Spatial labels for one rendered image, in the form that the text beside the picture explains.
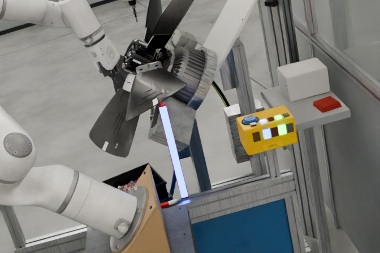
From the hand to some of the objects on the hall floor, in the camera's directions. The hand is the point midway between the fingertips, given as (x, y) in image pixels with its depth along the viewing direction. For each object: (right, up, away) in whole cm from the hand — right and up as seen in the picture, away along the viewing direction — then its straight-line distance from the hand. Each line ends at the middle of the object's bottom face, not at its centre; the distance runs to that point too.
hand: (117, 78), depth 221 cm
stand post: (+64, -87, +74) cm, 131 cm away
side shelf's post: (+85, -82, +74) cm, 139 cm away
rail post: (+72, -106, +29) cm, 132 cm away
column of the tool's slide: (+84, -70, +101) cm, 149 cm away
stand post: (+42, -93, +72) cm, 125 cm away
